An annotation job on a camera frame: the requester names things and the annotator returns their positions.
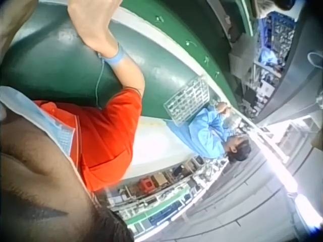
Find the crowded workbench with equipment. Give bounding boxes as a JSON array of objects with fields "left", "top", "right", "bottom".
[{"left": 100, "top": 153, "right": 229, "bottom": 240}]

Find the thin green cord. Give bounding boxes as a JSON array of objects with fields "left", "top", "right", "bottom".
[{"left": 94, "top": 51, "right": 105, "bottom": 109}]

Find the blue wrist strap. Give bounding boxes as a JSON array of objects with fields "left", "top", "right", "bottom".
[{"left": 97, "top": 42, "right": 127, "bottom": 67}]

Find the green table mat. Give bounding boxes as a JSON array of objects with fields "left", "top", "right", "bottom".
[{"left": 0, "top": 5, "right": 206, "bottom": 121}]

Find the clear plastic parts tray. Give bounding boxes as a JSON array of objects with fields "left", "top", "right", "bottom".
[{"left": 163, "top": 75, "right": 211, "bottom": 126}]

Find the green conveyor belt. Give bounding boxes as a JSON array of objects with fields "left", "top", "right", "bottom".
[{"left": 118, "top": 0, "right": 239, "bottom": 108}]

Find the bright strip light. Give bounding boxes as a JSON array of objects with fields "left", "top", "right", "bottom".
[{"left": 252, "top": 120, "right": 323, "bottom": 227}]

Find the person's right hand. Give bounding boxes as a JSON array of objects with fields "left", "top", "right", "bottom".
[{"left": 67, "top": 0, "right": 122, "bottom": 54}]

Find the crowded parts shelf rack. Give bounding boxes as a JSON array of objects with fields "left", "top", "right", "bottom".
[{"left": 252, "top": 10, "right": 299, "bottom": 118}]

